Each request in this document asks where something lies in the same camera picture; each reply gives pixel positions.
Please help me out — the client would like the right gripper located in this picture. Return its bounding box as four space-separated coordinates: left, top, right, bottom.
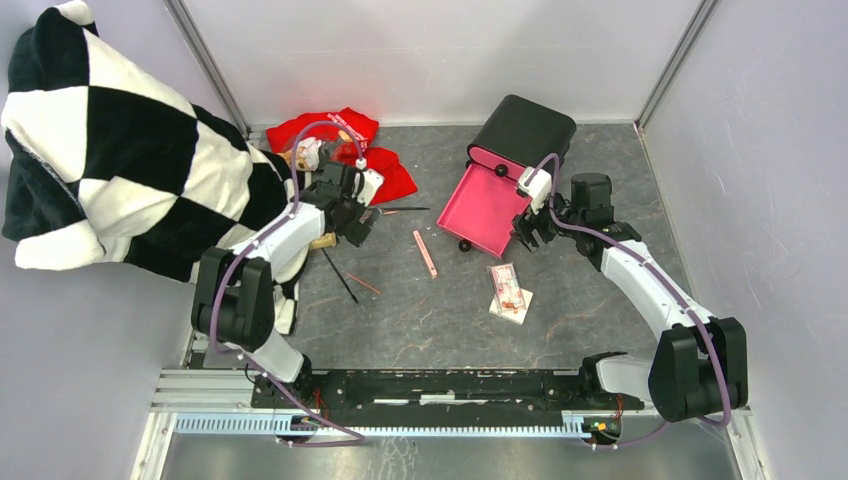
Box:
509 187 584 254

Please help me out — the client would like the yellow small box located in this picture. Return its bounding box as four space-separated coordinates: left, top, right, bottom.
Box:
309 233 338 250

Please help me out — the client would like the black pink drawer organizer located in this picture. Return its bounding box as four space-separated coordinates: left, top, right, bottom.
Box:
437 94 577 258

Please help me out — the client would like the pink makeup package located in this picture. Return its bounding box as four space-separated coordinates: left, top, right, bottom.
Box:
487 263 525 309

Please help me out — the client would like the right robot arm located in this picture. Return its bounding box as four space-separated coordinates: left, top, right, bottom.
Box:
513 167 748 425

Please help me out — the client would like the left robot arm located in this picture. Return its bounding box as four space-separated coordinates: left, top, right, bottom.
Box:
191 160 384 408

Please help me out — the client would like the black thin brush stick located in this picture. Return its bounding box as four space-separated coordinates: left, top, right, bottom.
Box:
321 248 359 304

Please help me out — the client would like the rose pencil near mirror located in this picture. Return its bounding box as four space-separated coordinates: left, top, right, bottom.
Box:
345 272 382 295

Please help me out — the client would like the small plush doll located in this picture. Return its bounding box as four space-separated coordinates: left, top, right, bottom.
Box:
280 137 334 172

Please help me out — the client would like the red cloth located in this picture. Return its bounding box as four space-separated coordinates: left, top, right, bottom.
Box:
266 108 417 204

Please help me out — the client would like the black white checkered blanket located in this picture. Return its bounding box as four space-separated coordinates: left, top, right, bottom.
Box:
0 0 314 337

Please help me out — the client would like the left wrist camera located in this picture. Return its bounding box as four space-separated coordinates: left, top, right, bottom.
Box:
355 158 384 207

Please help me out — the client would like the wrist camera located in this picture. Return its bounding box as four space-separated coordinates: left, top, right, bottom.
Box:
517 167 552 214
355 158 384 207

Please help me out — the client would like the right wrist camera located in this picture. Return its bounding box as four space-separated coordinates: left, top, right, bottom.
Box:
517 167 552 214

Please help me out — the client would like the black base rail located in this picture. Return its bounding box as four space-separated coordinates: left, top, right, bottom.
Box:
293 369 645 429

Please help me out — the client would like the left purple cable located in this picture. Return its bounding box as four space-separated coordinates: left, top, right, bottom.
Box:
208 120 369 449

